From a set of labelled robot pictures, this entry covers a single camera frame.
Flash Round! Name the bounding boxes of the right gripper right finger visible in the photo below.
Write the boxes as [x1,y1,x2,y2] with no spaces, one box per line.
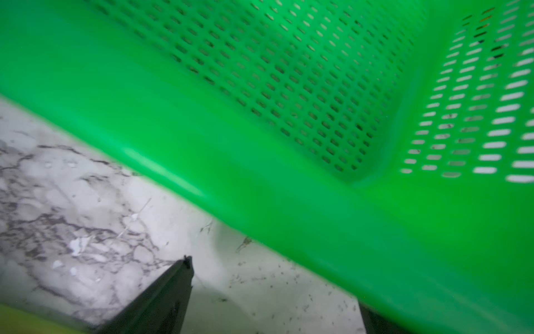
[358,302,411,334]

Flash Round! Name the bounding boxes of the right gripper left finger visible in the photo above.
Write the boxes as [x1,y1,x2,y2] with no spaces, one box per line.
[97,256,194,333]

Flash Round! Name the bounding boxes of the yellow-green long pants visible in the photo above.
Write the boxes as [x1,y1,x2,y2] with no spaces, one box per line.
[1,305,85,334]

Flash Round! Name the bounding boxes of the green plastic basket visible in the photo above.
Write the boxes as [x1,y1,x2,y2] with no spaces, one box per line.
[1,1,533,333]

